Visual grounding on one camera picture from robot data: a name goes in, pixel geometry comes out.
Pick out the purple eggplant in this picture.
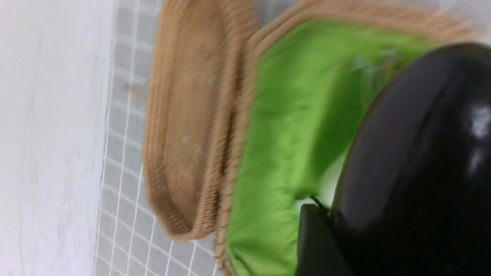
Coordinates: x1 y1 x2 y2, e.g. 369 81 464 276
331 43 491 276

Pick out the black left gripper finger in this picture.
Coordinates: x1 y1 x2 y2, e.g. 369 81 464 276
295 196 353 276

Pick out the white radish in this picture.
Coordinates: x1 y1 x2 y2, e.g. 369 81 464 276
287 149 348 213

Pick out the woven rattan basket lid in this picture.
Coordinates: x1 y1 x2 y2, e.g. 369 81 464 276
142 0 257 240

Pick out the woven rattan basket green lining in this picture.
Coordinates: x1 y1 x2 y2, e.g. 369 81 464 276
214 0 484 276

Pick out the grey checked tablecloth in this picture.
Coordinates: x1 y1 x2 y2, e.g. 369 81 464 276
92 0 219 276

